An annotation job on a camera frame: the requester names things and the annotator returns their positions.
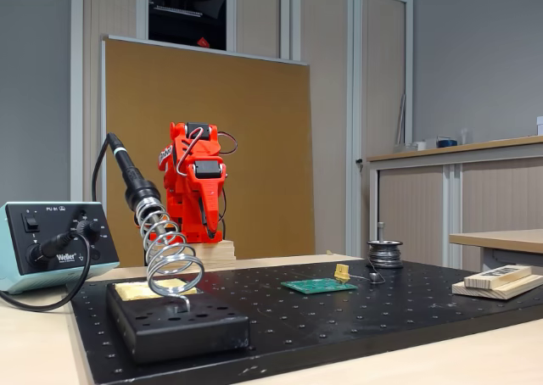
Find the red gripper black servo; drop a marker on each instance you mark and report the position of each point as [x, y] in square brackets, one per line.
[209, 195]

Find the black soldering iron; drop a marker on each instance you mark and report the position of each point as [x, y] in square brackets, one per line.
[129, 171]

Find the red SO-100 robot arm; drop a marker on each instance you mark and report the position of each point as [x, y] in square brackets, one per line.
[178, 215]

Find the green circuit board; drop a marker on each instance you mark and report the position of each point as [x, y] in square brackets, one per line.
[318, 286]

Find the teal Weller soldering station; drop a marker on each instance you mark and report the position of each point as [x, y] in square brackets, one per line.
[25, 270]

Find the metal spring iron holder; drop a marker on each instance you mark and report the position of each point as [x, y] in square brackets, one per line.
[197, 270]

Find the yellow cleaning sponge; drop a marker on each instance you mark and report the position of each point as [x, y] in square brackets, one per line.
[131, 292]

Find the black iron stand base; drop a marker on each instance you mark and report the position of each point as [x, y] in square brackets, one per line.
[186, 332]

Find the yellow power connector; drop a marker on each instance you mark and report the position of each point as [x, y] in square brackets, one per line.
[341, 271]

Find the tall beige shutter cabinet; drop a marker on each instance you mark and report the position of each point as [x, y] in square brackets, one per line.
[326, 105]

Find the black perforated breadboard plate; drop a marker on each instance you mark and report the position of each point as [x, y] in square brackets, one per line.
[339, 317]

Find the small round metal magnet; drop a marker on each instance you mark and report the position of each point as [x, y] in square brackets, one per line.
[375, 277]

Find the small white box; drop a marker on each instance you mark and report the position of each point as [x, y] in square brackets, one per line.
[420, 146]

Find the blue tape roll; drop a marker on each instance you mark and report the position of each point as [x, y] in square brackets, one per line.
[446, 142]

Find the low beige sideboard cabinet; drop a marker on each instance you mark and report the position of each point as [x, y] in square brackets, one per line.
[488, 198]

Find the printed Kapla wooden plank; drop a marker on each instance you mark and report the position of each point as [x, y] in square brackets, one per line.
[498, 275]

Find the wooden blocks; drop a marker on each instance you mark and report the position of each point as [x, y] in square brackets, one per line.
[500, 292]

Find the metal spool post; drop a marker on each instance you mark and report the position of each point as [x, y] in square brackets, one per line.
[382, 231]

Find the grey rods against wall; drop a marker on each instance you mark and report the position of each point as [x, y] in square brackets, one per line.
[401, 122]

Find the wooden desk grey frame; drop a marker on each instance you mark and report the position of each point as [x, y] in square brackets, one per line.
[500, 238]

